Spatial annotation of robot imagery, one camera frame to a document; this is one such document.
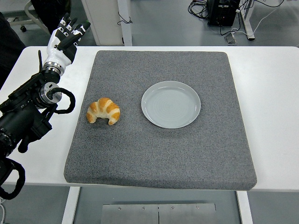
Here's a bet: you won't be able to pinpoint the person's legs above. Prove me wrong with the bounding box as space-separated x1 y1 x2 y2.
34 0 72 35

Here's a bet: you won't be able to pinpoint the grey metal plate with screws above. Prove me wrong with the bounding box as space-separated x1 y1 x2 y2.
101 203 217 224

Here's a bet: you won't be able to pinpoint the golden croissant bread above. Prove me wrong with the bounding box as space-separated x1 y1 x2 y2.
86 97 121 126

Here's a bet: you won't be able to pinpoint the white cabinet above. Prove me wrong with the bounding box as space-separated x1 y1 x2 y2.
81 0 133 47

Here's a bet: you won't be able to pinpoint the black computer case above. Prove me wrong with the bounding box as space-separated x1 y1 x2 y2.
206 0 241 27

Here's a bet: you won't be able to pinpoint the thin white floor cable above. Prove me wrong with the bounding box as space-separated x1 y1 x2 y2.
0 197 7 222

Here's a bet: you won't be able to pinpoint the white chair base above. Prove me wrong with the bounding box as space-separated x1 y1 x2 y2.
4 0 51 33

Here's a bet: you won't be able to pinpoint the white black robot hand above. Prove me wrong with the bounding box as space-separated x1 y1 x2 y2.
43 13 91 69

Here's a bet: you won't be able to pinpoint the white table leg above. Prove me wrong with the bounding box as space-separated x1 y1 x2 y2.
61 186 80 224
236 190 254 224

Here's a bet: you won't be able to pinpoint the black cable bundle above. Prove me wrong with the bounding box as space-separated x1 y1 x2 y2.
188 0 211 21

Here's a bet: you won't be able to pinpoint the round grey plate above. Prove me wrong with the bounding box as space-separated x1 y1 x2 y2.
141 80 201 130

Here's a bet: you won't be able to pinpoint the white desk leg with foot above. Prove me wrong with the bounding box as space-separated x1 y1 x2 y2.
240 0 256 42

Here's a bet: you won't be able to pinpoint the grey speckled mat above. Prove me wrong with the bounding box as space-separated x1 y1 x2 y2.
63 50 258 191

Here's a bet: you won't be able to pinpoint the thin black cable loop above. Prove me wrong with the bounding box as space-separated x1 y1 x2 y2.
116 11 133 25

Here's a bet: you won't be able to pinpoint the clear plastic floor piece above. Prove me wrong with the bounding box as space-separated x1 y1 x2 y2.
224 34 238 45

